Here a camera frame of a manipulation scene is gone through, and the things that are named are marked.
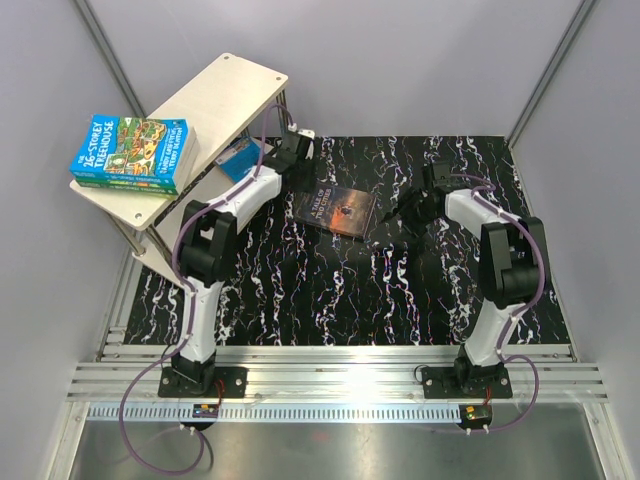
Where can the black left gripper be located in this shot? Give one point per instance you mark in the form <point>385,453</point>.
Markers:
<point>309,161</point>

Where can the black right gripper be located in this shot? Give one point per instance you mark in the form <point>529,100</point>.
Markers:
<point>407,199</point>

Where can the dark tale of two cities book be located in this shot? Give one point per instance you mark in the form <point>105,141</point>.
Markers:
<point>337,209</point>

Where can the blue paperback book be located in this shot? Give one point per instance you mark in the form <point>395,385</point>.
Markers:
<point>239,158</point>

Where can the blue 26-storey treehouse book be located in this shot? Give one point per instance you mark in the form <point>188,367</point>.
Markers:
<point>155,152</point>

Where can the dark green 104-storey treehouse book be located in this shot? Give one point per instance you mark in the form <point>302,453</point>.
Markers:
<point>126,185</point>

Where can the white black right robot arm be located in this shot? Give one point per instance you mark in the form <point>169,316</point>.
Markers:
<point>513,274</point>

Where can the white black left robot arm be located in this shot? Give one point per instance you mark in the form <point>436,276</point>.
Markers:
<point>205,249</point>

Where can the white two-tier shelf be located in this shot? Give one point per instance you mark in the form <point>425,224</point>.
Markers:
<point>219,103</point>

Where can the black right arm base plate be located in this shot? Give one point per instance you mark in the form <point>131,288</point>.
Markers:
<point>479,383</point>

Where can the aluminium rail frame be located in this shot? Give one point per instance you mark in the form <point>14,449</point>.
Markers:
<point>329,383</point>

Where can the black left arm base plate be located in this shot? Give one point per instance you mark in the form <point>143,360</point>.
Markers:
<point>226,382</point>

